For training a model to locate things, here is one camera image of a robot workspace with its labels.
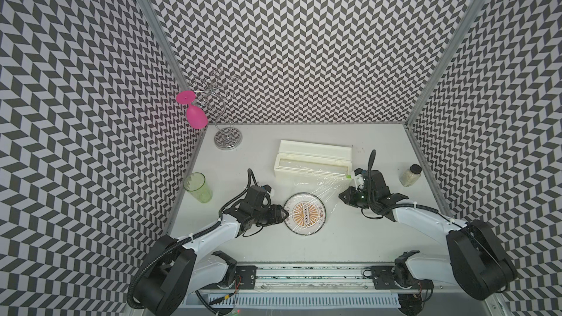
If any aluminium front rail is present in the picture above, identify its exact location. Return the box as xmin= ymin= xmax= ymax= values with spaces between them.
xmin=179 ymin=255 xmax=505 ymax=300

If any green transparent cup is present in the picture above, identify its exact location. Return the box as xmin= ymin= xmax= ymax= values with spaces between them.
xmin=183 ymin=173 xmax=212 ymax=203

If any glass jar with black lid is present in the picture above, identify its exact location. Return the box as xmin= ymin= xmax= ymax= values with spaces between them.
xmin=399 ymin=164 xmax=422 ymax=187

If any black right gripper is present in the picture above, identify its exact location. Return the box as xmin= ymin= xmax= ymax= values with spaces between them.
xmin=337 ymin=186 xmax=376 ymax=209

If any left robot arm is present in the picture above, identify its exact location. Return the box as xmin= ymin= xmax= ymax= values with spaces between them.
xmin=126 ymin=185 xmax=289 ymax=315

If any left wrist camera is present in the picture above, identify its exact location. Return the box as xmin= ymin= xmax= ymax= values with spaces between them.
xmin=261 ymin=184 xmax=275 ymax=198

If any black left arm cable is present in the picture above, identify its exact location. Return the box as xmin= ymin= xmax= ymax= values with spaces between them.
xmin=218 ymin=167 xmax=260 ymax=218

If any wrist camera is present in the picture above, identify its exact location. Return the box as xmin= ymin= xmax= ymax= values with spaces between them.
xmin=353 ymin=168 xmax=367 ymax=191
xmin=261 ymin=184 xmax=275 ymax=198

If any white plate with orange pattern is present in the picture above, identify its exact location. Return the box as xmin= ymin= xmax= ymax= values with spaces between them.
xmin=283 ymin=193 xmax=326 ymax=236

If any right aluminium corner post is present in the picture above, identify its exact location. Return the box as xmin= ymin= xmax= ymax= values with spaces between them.
xmin=404 ymin=0 xmax=487 ymax=129

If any clear plastic wrap sheet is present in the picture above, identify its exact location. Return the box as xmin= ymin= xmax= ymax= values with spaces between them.
xmin=287 ymin=176 xmax=352 ymax=229

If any pink plastic wine glass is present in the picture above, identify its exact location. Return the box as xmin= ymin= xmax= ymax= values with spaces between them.
xmin=176 ymin=91 xmax=209 ymax=130

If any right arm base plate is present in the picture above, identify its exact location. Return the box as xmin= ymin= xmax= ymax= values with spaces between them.
xmin=368 ymin=265 xmax=435 ymax=293

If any aluminium corner post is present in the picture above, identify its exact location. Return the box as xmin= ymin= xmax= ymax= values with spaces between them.
xmin=136 ymin=0 xmax=190 ymax=90
xmin=404 ymin=0 xmax=487 ymax=129

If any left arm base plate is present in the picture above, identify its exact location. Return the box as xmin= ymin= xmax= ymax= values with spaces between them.
xmin=217 ymin=266 xmax=258 ymax=290

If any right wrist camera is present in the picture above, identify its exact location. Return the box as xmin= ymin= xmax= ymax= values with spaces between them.
xmin=353 ymin=168 xmax=367 ymax=191

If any left aluminium corner post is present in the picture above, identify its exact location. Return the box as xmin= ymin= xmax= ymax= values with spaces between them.
xmin=136 ymin=0 xmax=190 ymax=90

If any cream plastic wrap dispenser box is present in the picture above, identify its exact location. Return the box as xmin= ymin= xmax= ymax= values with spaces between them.
xmin=274 ymin=140 xmax=353 ymax=179

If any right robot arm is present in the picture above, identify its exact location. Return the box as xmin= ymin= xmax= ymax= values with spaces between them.
xmin=338 ymin=168 xmax=518 ymax=301

